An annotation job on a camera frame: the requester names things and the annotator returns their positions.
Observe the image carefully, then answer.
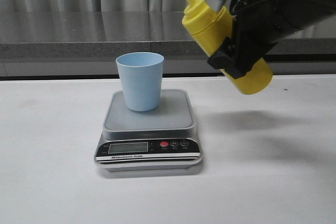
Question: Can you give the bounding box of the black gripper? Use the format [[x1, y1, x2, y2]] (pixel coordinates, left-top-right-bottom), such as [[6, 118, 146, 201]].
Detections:
[[205, 0, 301, 79]]

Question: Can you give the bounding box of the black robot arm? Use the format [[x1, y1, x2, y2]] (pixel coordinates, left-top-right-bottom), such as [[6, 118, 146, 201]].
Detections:
[[207, 0, 335, 79]]

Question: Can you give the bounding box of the silver digital kitchen scale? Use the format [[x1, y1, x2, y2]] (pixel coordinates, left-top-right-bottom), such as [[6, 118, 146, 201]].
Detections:
[[94, 89, 203, 172]]

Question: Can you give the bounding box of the yellow squeeze bottle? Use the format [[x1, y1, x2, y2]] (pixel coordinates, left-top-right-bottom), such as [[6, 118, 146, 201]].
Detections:
[[182, 0, 273, 94]]

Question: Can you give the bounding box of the light blue plastic cup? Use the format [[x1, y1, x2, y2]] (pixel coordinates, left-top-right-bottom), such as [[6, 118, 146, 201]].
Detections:
[[116, 52, 164, 112]]

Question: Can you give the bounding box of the grey stone counter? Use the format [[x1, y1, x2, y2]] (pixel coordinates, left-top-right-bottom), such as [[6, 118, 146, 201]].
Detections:
[[0, 8, 336, 78]]

